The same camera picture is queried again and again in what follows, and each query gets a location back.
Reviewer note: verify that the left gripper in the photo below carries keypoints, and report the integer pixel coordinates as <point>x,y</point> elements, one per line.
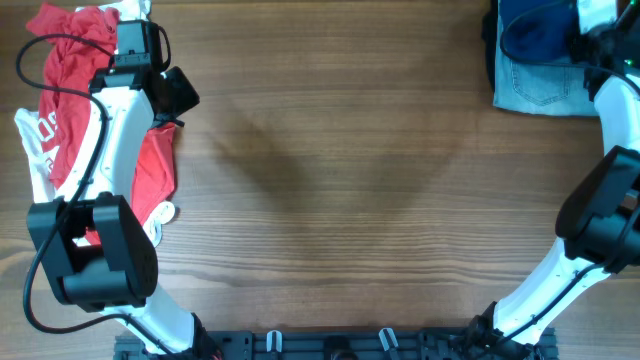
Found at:
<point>188,97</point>

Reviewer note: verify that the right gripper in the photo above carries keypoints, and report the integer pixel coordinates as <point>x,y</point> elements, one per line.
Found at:
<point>576,52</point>

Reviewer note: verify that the blue t-shirt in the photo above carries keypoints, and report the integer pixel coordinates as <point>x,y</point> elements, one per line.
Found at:
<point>542,28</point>

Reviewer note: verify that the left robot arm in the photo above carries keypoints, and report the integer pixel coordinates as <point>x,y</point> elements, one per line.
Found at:
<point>92,248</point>

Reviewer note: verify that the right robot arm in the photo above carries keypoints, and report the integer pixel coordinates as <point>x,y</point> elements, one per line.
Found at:
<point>567,58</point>

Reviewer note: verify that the folded light blue jeans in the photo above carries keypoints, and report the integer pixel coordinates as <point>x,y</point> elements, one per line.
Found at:
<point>539,90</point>

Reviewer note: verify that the white t-shirt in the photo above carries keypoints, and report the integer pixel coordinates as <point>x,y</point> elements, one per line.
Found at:
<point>51,135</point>

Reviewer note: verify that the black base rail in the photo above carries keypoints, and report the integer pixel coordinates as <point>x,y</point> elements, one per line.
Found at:
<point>426,344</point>

